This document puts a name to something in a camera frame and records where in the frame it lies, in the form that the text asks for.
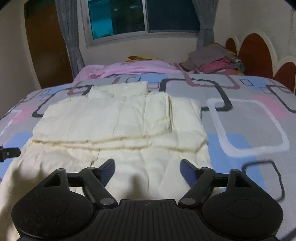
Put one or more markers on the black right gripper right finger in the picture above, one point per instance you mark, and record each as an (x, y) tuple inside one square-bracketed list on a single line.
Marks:
[(199, 181)]

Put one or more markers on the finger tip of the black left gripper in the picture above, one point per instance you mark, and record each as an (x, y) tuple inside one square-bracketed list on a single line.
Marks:
[(6, 153)]

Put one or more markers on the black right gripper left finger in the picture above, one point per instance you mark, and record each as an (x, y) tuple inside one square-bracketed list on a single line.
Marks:
[(95, 181)]

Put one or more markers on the white puffy down jacket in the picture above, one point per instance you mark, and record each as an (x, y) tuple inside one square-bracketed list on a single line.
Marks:
[(147, 134)]

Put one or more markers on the stack of folded clothes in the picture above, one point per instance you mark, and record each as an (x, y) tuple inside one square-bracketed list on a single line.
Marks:
[(213, 59)]

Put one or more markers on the patterned grey blue pink bedspread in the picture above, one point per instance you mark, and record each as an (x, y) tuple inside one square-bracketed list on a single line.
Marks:
[(249, 121)]

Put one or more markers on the brown wooden door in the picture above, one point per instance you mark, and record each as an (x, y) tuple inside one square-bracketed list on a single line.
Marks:
[(46, 43)]

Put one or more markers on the pink blanket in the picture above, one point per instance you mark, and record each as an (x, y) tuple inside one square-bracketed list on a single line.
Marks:
[(122, 68)]

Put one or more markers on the yellow patterned pillow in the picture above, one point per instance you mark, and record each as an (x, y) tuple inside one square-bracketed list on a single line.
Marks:
[(141, 58)]

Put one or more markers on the red white scalloped headboard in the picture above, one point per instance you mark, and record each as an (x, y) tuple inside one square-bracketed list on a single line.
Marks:
[(259, 58)]

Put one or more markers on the grey left curtain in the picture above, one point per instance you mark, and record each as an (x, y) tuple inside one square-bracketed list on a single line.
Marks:
[(68, 21)]

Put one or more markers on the grey curtain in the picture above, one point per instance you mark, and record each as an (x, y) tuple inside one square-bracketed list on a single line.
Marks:
[(206, 13), (68, 21)]

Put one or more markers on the grey right curtain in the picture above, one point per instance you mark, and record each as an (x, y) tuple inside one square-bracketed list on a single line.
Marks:
[(206, 13)]

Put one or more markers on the window with grey frame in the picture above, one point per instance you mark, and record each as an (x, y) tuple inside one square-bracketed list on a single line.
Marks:
[(110, 21)]

